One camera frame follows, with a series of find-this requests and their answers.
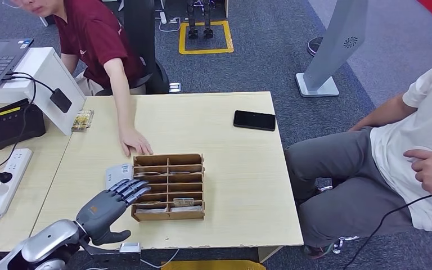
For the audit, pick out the yellow floor tape square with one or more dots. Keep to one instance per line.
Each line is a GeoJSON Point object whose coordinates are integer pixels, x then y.
{"type": "Point", "coordinates": [206, 51]}

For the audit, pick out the black office chair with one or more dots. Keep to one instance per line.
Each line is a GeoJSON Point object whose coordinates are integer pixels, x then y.
{"type": "Point", "coordinates": [141, 29]}

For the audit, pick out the stack of hotel cards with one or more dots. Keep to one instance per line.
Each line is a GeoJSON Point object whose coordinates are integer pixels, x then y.
{"type": "Point", "coordinates": [82, 120]}

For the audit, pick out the white flat card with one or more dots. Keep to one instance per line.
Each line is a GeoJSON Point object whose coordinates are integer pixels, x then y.
{"type": "Point", "coordinates": [150, 210]}
{"type": "Point", "coordinates": [186, 209]}

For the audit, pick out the chrome chair base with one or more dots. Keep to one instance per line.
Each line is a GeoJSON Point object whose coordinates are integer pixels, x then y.
{"type": "Point", "coordinates": [344, 244]}

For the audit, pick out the white card reader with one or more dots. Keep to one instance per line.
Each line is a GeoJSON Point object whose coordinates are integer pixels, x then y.
{"type": "Point", "coordinates": [117, 173]}

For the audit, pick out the black shoe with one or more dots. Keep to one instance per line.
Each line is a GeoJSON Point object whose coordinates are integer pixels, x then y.
{"type": "Point", "coordinates": [314, 46]}

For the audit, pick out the black power plug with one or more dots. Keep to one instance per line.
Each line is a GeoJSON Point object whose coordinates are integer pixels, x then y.
{"type": "Point", "coordinates": [4, 177]}

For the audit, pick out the black power adapter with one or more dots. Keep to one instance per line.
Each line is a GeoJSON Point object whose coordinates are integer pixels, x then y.
{"type": "Point", "coordinates": [60, 100]}

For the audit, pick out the black robot legs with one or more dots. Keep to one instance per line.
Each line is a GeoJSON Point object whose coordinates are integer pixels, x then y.
{"type": "Point", "coordinates": [192, 33]}

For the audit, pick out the person's right forearm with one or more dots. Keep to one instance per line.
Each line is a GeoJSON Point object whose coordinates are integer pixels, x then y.
{"type": "Point", "coordinates": [383, 113]}

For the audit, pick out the upright patterned card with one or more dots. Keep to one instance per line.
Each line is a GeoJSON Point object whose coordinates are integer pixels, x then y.
{"type": "Point", "coordinates": [184, 202]}

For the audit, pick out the grey kiosk stand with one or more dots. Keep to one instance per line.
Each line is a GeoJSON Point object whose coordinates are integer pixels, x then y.
{"type": "Point", "coordinates": [335, 44]}

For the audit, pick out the person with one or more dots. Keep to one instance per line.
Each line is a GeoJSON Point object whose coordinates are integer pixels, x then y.
{"type": "Point", "coordinates": [350, 167]}
{"type": "Point", "coordinates": [89, 37]}

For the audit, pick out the wooden card organizer box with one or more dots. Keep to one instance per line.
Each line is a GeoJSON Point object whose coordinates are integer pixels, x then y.
{"type": "Point", "coordinates": [168, 216]}

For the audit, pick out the dark sports shoe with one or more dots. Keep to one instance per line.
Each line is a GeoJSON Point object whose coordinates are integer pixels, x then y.
{"type": "Point", "coordinates": [318, 252]}

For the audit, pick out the clear eyeglasses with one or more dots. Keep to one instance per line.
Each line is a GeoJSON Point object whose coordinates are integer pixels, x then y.
{"type": "Point", "coordinates": [11, 4]}

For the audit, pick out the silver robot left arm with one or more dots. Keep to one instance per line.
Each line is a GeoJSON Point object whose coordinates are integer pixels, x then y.
{"type": "Point", "coordinates": [48, 238]}

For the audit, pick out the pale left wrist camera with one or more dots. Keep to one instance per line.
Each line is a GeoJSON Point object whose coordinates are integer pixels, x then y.
{"type": "Point", "coordinates": [130, 248]}

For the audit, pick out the small white power strip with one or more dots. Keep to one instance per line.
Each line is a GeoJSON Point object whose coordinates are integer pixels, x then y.
{"type": "Point", "coordinates": [164, 18]}

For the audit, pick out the yellow object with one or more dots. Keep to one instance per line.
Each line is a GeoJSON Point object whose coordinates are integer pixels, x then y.
{"type": "Point", "coordinates": [216, 266]}

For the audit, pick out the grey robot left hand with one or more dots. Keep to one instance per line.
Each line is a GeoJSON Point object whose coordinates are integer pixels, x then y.
{"type": "Point", "coordinates": [100, 216]}

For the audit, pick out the black smartphone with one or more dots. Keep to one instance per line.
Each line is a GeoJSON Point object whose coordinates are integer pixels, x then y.
{"type": "Point", "coordinates": [254, 120]}

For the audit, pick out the silver metal floor bracket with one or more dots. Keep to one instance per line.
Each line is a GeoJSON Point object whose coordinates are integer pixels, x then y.
{"type": "Point", "coordinates": [175, 88]}

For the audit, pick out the person's left forearm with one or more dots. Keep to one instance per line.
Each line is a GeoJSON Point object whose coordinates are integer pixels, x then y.
{"type": "Point", "coordinates": [121, 100]}

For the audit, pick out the white laptop riser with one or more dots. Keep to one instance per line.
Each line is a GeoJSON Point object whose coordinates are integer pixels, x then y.
{"type": "Point", "coordinates": [44, 70]}

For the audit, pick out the black terminal yellow label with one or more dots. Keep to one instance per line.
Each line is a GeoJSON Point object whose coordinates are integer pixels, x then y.
{"type": "Point", "coordinates": [14, 128]}

